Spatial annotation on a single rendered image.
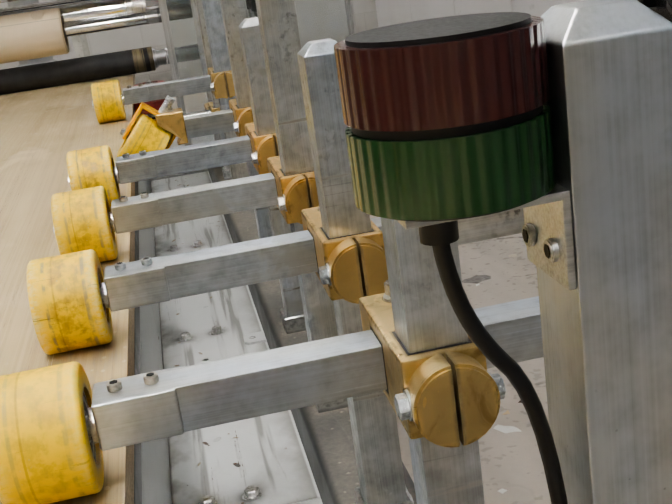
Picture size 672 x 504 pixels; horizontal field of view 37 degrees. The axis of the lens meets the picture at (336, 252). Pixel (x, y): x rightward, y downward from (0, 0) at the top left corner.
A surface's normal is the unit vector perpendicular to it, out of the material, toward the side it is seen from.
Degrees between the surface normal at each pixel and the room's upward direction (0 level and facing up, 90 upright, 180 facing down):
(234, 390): 90
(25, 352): 0
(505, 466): 0
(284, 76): 90
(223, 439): 0
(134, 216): 90
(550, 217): 90
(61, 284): 53
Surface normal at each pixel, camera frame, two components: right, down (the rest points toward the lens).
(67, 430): 0.12, -0.11
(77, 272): 0.03, -0.52
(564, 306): -0.97, 0.18
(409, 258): 0.18, 0.27
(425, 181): -0.30, 0.32
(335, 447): -0.14, -0.94
